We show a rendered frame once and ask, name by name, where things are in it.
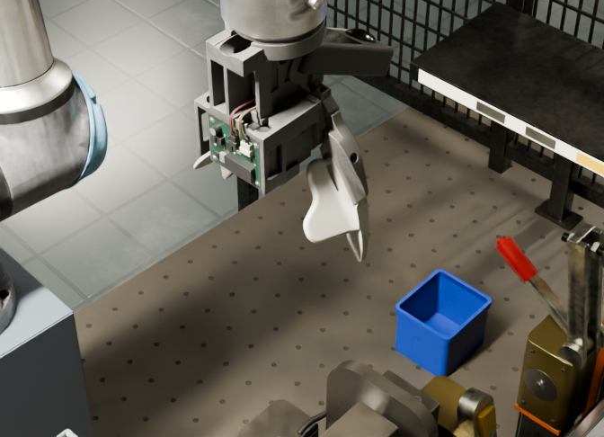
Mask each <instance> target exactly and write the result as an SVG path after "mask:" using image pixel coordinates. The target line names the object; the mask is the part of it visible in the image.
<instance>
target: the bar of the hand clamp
mask: <svg viewBox="0 0 604 437"><path fill-rule="evenodd" d="M561 239H562V241H564V242H565V243H566V247H568V276H567V342H571V343H575V344H576V345H578V346H579V347H581V348H582V349H583V351H584V352H585V355H586V362H585V365H584V367H585V366H586V365H587V334H588V335H589V336H590V337H591V338H592V340H593V342H594V345H593V346H592V347H591V348H593V349H594V350H595V353H596V354H598V353H599V352H600V337H601V301H602V266H603V267H604V244H603V230H602V229H599V228H597V227H594V226H593V225H590V224H585V225H584V226H583V227H581V228H580V229H579V230H578V231H577V232H572V233H571V234H568V233H566V232H564V233H563V235H562V238H561Z"/></svg>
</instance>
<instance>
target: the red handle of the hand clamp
mask: <svg viewBox="0 0 604 437"><path fill-rule="evenodd" d="M496 243H497V244H498V245H497V246H496V247H495V249H496V250H497V251H498V253H499V254H500V255H501V256H502V258H503V259H504V260H505V262H506V263H507V264H508V265H509V266H510V267H511V268H512V270H513V271H514V272H515V273H516V275H517V276H518V277H519V278H520V280H521V281H522V282H523V283H524V282H525V284H526V285H527V286H528V288H529V289H530V290H531V291H532V293H533V294H534V295H535V296H536V298H537V299H538V300H539V302H540V303H541V304H542V305H543V307H544V308H545V309H546V311H547V312H548V313H549V314H550V316H551V317H552V318H553V319H554V320H555V321H556V323H557V324H558V325H559V326H560V327H561V329H562V330H563V331H564V333H565V334H566V335H567V308H566V307H565V306H564V304H563V303H562V302H561V300H560V299H559V298H558V297H557V296H556V295H555V294H554V292H553V291H552V290H551V289H550V287H549V286H548V285H547V284H546V282H545V281H544V280H543V278H542V277H541V276H540V275H539V273H538V270H537V268H536V267H535V266H534V264H533V263H532V262H531V261H530V260H529V259H528V257H527V256H526V255H525V254H524V253H523V251H522V250H521V249H520V247H519V246H518V245H517V244H516V242H515V241H514V240H513V239H512V237H511V236H509V237H508V238H506V237H505V236H502V237H501V238H500V239H499V240H497V241H496ZM593 345H594V342H593V340H592V338H591V337H590V336H589V335H588V334H587V351H588V350H589V349H590V348H591V347H592V346H593Z"/></svg>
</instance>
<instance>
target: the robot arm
mask: <svg viewBox="0 0 604 437"><path fill-rule="evenodd" d="M220 6H221V16H222V18H223V20H224V21H225V30H224V31H222V32H221V33H219V34H217V35H216V36H214V37H212V38H210V39H209V40H206V49H207V61H208V75H209V91H208V92H206V93H204V94H203V95H201V96H200V97H198V98H197V99H195V100H194V106H195V118H196V130H197V141H198V152H199V156H201V158H199V159H198V160H197V162H196V163H195V164H194V169H195V170H196V169H199V168H201V167H203V166H205V165H208V164H211V163H213V162H215V163H216V164H218V165H220V166H221V171H222V176H223V177H224V179H225V180H226V179H228V178H229V177H230V176H232V175H233V174H235V175H236V176H238V177H240V178H241V179H243V180H245V181H246V182H248V183H249V184H251V185H252V186H254V187H256V188H257V189H259V190H261V191H262V194H263V195H266V194H268V193H269V192H271V191H273V190H274V189H275V188H277V187H278V186H281V185H283V184H284V183H286V182H288V181H289V180H291V179H292V178H293V177H295V176H296V175H298V174H299V164H300V163H302V162H303V161H305V160H306V159H308V158H309V157H310V156H311V150H313V149H314V148H316V147H318V146H319V145H321V144H322V143H323V144H322V146H320V151H321V154H322V158H323V159H321V158H319V159H314V160H312V161H311V162H310V163H309V165H308V166H307V169H306V180H307V183H308V185H309V188H310V190H311V192H312V194H313V203H312V205H311V207H310V209H309V211H308V213H307V214H306V218H305V220H304V225H303V226H304V230H305V233H306V237H307V238H308V239H309V240H310V241H311V242H313V243H316V244H318V243H322V242H324V241H327V240H330V239H333V238H335V237H338V236H342V235H345V234H347V237H346V238H347V240H348V242H349V244H350V246H351V250H352V252H353V253H354V255H355V257H356V259H357V261H358V262H361V261H362V260H364V259H365V258H366V256H367V251H368V241H369V206H368V200H367V196H368V194H369V189H368V185H367V179H366V174H365V169H364V164H363V160H362V156H361V153H360V149H359V147H358V144H357V142H356V140H355V138H354V137H353V135H352V134H351V131H350V130H349V128H348V127H347V125H346V124H345V122H344V120H343V117H342V113H341V111H340V110H338V109H339V105H338V104H337V102H336V101H335V99H334V97H333V95H332V94H331V88H330V87H328V86H326V85H323V84H322V82H323V80H324V75H332V76H384V75H385V74H386V73H387V70H388V68H389V65H390V62H391V60H392V57H393V55H394V49H393V48H392V47H390V46H388V45H386V44H385V43H383V42H380V41H378V40H377V39H376V38H375V37H374V36H373V35H372V34H371V33H370V32H368V31H366V30H363V29H359V28H353V29H340V28H328V27H325V16H326V15H327V0H220ZM206 111H207V112H208V123H209V136H208V137H207V138H205V139H203V129H202V118H201V115H202V114H203V113H205V112H206ZM107 148H108V130H107V125H106V120H105V117H104V113H103V110H102V106H101V105H100V104H98V103H97V102H96V94H95V92H94V90H93V88H92V87H91V86H90V85H89V84H88V82H87V81H86V80H85V79H84V78H83V77H82V76H80V75H79V74H77V73H76V72H73V71H71V69H70V67H69V65H68V64H67V63H65V62H64V61H62V60H60V59H58V58H55V57H53V55H52V51H51V47H50V44H49V37H48V34H47V30H46V26H45V22H44V19H43V15H42V11H41V8H40V1H39V0H0V222H1V221H3V220H5V219H8V218H10V217H11V216H13V215H15V214H17V213H19V212H21V211H22V210H25V209H27V208H29V207H30V206H32V205H34V204H36V203H38V202H40V201H43V200H45V199H47V198H48V197H50V196H52V195H54V194H56V193H58V192H61V191H63V190H67V189H70V188H72V187H74V186H76V185H77V184H78V183H79V182H80V181H81V180H83V179H84V178H85V177H87V176H89V175H90V174H93V173H94V172H95V171H97V170H98V168H99V167H100V166H101V165H102V163H103V161H104V158H105V157H106V153H107ZM15 308H16V295H15V290H14V286H13V280H12V277H11V275H10V273H9V272H8V270H7V269H6V267H5V266H4V264H3V263H2V262H1V260H0V334H1V333H2V332H3V331H4V330H5V329H6V328H7V326H8V325H9V323H10V322H11V320H12V318H13V314H14V311H15Z"/></svg>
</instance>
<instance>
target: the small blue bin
mask: <svg viewBox="0 0 604 437"><path fill-rule="evenodd" d="M491 304H492V300H491V298H490V297H489V296H487V295H485V294H484V293H483V292H481V291H480V290H477V289H475V288H474V287H472V286H470V285H469V284H467V283H465V282H464V281H462V280H460V279H459V278H457V277H456V276H454V275H452V274H451V273H449V272H447V271H445V270H442V269H438V270H437V271H435V272H434V273H433V274H431V275H430V276H429V277H428V278H427V279H425V280H424V281H423V282H422V283H421V284H419V285H418V286H417V287H416V288H415V289H413V290H412V291H411V292H410V293H409V294H407V295H406V296H405V297H404V298H403V299H401V300H400V301H399V302H398V303H397V304H396V305H395V312H396V314H397V323H396V336H395V349H396V350H397V351H398V352H400V353H401V354H402V355H404V356H405V357H407V358H408V359H410V360H411V361H413V362H415V363H416V364H418V365H420V366H421V367H423V368H424V369H426V370H427V371H428V372H430V373H431V374H433V375H434V376H439V375H443V376H448V375H450V374H451V373H452V372H453V371H454V370H455V369H456V368H457V367H458V366H459V365H460V364H462V363H463V362H464V361H465V360H466V359H467V358H468V357H469V356H470V355H471V354H472V353H473V352H475V351H476V350H477V349H478V348H479V347H480V346H481V345H482V344H483V343H484V333H485V326H486V319H487V313H488V309H489V308H490V306H491Z"/></svg>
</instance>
